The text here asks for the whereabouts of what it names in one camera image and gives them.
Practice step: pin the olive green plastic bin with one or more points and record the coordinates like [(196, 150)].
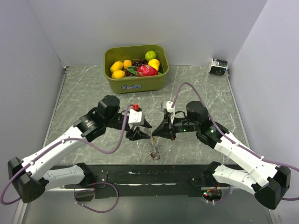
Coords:
[(135, 84)]

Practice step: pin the green apple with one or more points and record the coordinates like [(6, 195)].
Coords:
[(150, 55)]

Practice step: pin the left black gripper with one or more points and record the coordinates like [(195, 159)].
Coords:
[(138, 134)]

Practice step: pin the yellow mango upper left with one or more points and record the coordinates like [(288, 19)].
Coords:
[(118, 65)]

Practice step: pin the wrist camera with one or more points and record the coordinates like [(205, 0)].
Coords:
[(136, 116), (166, 107)]

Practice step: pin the yellow mango lower left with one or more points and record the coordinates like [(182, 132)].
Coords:
[(118, 74)]

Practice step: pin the black white roll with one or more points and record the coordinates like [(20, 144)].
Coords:
[(218, 67)]

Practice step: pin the yellow mango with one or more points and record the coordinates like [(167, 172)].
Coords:
[(118, 74), (118, 65)]

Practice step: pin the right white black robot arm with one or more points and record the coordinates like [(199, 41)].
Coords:
[(223, 141)]

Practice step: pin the small orange fruit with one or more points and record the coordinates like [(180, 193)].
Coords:
[(127, 64)]

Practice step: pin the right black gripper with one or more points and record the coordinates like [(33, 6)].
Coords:
[(163, 130)]

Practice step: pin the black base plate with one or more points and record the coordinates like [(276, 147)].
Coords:
[(152, 180)]

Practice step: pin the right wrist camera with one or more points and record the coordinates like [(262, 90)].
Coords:
[(166, 107)]

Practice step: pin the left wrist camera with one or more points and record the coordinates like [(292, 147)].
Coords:
[(136, 116)]

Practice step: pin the dark grape bunch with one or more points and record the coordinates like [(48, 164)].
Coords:
[(135, 65)]

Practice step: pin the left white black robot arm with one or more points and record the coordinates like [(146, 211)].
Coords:
[(86, 129)]

